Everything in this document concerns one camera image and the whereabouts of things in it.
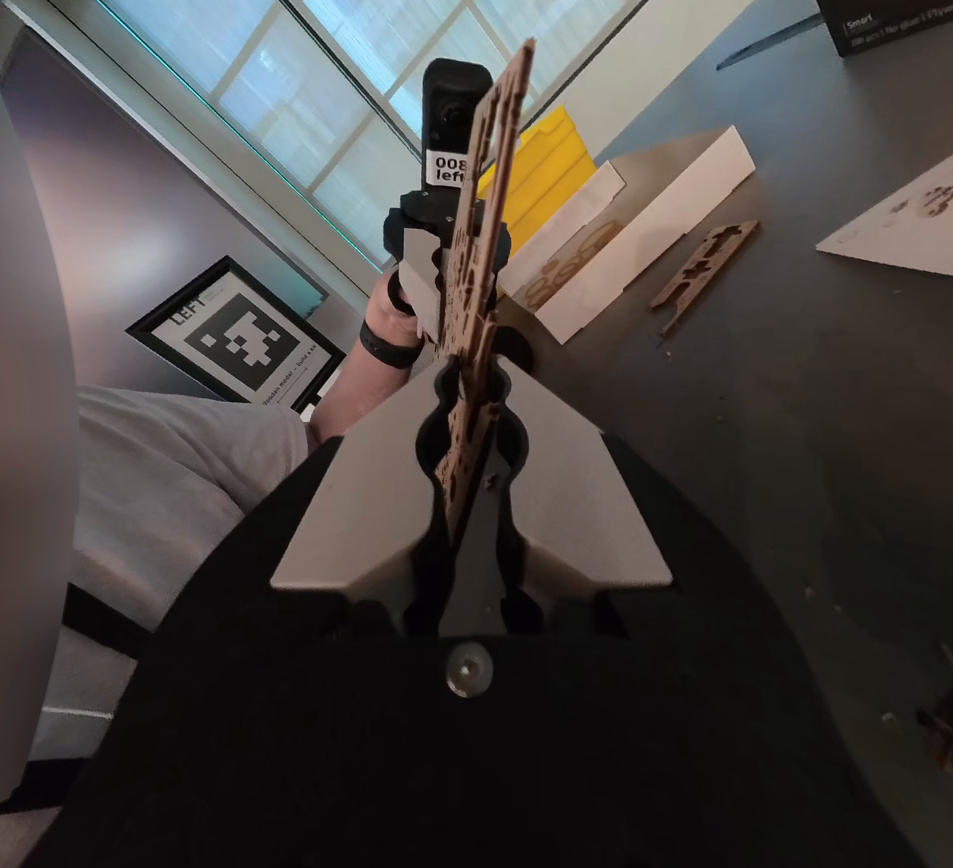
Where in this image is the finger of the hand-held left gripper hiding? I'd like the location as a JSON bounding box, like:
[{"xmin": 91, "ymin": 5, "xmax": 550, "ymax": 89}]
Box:
[{"xmin": 401, "ymin": 227, "xmax": 448, "ymax": 345}]

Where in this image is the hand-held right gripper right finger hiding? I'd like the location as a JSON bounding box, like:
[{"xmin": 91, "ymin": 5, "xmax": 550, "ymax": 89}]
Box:
[{"xmin": 491, "ymin": 354, "xmax": 673, "ymax": 637}]

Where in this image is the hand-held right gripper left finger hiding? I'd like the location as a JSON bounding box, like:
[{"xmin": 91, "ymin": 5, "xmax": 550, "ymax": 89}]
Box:
[{"xmin": 270, "ymin": 356, "xmax": 459, "ymax": 637}]

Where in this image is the large wooden parts sheet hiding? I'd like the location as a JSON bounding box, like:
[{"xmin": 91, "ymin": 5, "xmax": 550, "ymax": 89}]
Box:
[{"xmin": 426, "ymin": 37, "xmax": 539, "ymax": 567}]

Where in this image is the small wooden part strip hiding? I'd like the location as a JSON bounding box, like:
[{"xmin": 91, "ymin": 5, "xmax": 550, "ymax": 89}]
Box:
[{"xmin": 649, "ymin": 218, "xmax": 760, "ymax": 336}]

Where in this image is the person's left forearm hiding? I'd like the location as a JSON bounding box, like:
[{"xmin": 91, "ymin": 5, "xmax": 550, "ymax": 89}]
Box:
[{"xmin": 309, "ymin": 354, "xmax": 410, "ymax": 444}]

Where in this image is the person's left hand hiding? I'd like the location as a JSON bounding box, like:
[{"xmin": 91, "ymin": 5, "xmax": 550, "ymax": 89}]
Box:
[{"xmin": 366, "ymin": 272, "xmax": 423, "ymax": 349}]

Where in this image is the black wristband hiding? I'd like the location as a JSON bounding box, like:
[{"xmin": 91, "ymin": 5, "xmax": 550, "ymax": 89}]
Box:
[{"xmin": 359, "ymin": 320, "xmax": 423, "ymax": 370}]

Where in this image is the dark rounded object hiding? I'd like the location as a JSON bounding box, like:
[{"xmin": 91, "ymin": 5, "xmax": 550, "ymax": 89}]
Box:
[{"xmin": 487, "ymin": 328, "xmax": 536, "ymax": 373}]

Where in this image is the pile of tan rubber bands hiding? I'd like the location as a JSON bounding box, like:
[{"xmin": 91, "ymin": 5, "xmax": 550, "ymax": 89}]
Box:
[{"xmin": 521, "ymin": 220, "xmax": 622, "ymax": 310}]

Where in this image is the white framed window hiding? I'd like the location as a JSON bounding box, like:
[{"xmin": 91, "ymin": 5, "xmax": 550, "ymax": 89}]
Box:
[{"xmin": 15, "ymin": 0, "xmax": 731, "ymax": 273}]

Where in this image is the person's white clothing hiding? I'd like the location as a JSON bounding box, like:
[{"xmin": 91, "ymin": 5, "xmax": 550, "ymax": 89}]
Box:
[{"xmin": 74, "ymin": 384, "xmax": 314, "ymax": 631}]

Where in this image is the framed marker sign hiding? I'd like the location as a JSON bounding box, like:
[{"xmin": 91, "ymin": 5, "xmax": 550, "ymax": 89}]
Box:
[{"xmin": 125, "ymin": 255, "xmax": 347, "ymax": 413}]

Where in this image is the white cardboard box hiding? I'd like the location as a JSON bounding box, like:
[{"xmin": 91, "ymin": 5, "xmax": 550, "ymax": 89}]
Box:
[{"xmin": 491, "ymin": 125, "xmax": 756, "ymax": 345}]

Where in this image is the illustrated instruction booklet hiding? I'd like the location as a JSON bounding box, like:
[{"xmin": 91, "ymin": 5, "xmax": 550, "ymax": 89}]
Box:
[{"xmin": 815, "ymin": 156, "xmax": 953, "ymax": 279}]

